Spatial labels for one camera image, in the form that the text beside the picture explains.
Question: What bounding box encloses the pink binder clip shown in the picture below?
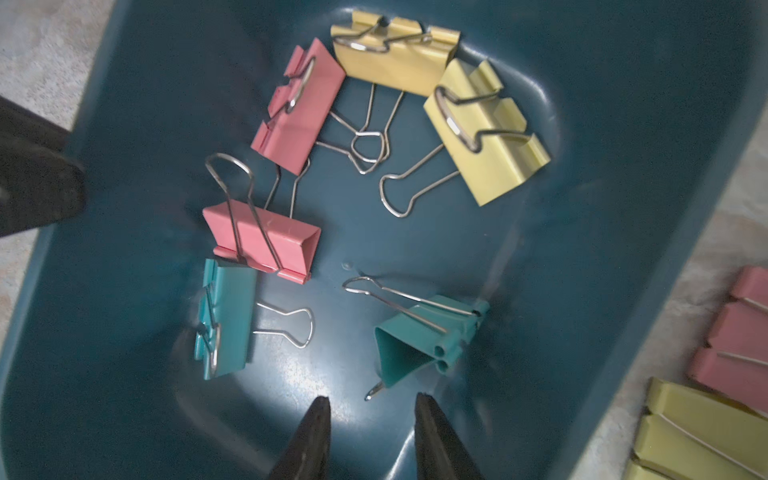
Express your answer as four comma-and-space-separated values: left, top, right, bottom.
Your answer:
687, 266, 767, 415
251, 38, 346, 175
202, 152, 322, 285

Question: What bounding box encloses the yellow binder clip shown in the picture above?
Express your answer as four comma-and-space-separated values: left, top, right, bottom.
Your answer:
329, 10, 462, 166
379, 59, 551, 218
624, 378, 767, 479

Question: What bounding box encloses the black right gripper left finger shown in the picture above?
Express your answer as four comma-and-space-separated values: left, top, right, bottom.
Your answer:
268, 396, 331, 480

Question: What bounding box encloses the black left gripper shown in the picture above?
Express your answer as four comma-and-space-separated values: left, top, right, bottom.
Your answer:
1, 98, 86, 237

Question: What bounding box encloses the teal binder clip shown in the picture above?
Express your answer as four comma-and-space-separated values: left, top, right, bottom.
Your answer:
342, 276, 490, 401
193, 258, 316, 381

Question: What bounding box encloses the teal plastic storage box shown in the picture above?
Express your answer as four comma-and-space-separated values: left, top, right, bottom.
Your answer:
1, 1, 767, 479

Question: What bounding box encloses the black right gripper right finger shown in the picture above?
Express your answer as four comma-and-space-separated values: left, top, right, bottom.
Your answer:
414, 393, 484, 480

